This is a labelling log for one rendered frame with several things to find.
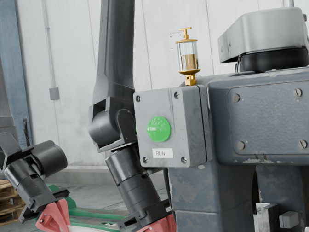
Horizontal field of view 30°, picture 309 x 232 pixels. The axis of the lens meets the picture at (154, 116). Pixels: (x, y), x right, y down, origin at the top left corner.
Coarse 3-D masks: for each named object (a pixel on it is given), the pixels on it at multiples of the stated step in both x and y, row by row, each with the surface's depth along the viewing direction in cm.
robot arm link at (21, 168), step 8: (16, 160) 121; (24, 160) 122; (32, 160) 124; (8, 168) 120; (16, 168) 120; (24, 168) 120; (32, 168) 121; (40, 168) 123; (8, 176) 120; (16, 176) 119; (24, 176) 119; (32, 176) 120; (16, 184) 119
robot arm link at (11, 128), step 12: (0, 60) 135; (0, 72) 132; (0, 84) 130; (0, 96) 129; (0, 108) 127; (0, 120) 124; (12, 120) 125; (0, 132) 123; (12, 132) 123; (0, 156) 121
